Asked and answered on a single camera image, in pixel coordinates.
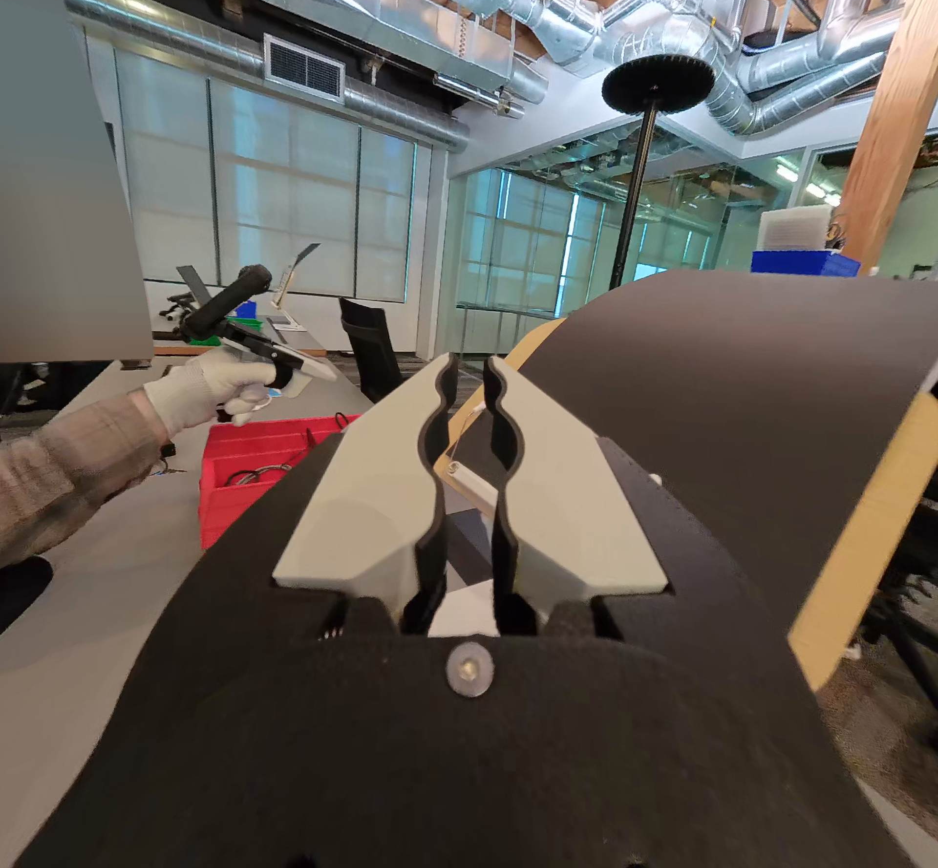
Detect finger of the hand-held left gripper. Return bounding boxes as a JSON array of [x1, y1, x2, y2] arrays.
[[277, 343, 340, 381]]

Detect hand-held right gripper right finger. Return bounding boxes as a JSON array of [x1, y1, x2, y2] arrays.
[[485, 355, 670, 636]]

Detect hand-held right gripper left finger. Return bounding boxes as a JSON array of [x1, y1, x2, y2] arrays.
[[273, 352, 460, 636]]

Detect red plastic bin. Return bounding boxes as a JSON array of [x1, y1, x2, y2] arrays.
[[198, 412, 363, 552]]

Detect person's left forearm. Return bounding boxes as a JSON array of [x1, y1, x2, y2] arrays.
[[0, 390, 175, 570]]

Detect person's left hand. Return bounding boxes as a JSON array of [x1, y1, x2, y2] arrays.
[[143, 348, 276, 438]]

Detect black office chair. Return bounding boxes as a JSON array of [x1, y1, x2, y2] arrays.
[[339, 296, 404, 403]]

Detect wooden board with black panel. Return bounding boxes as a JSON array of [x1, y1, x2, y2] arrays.
[[432, 269, 938, 693]]

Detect air vent grille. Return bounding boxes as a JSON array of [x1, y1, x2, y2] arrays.
[[262, 33, 347, 104]]

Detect blue storage crate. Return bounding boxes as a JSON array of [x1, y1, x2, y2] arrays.
[[750, 249, 861, 277]]

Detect black cushion pad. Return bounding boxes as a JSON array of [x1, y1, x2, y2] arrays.
[[0, 556, 54, 636]]

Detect white stacked trays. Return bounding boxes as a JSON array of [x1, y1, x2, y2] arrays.
[[757, 205, 838, 254]]

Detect black floor lamp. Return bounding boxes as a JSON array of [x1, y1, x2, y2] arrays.
[[601, 53, 718, 292]]

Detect wooden pillar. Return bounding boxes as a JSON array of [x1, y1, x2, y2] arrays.
[[837, 0, 938, 275]]

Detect black cable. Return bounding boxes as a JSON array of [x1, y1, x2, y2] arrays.
[[223, 464, 296, 489]]

